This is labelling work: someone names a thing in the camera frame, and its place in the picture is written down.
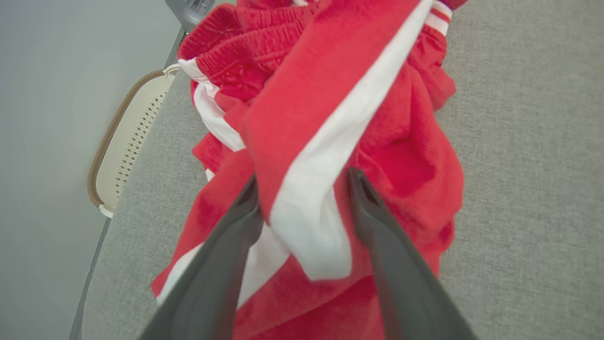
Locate red jersey with white sleeves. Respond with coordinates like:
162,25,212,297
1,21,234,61
420,0,468,111

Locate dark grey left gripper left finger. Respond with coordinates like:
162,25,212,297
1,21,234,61
139,174,264,340

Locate slanted grey metal frame post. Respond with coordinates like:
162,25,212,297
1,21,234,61
163,0,218,69

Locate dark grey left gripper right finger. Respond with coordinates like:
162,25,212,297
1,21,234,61
348,168,478,340

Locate cream laundry basket brown rim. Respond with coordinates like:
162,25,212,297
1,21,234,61
87,64,182,219

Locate red shorts with white stripe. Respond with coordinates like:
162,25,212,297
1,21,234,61
151,0,465,340

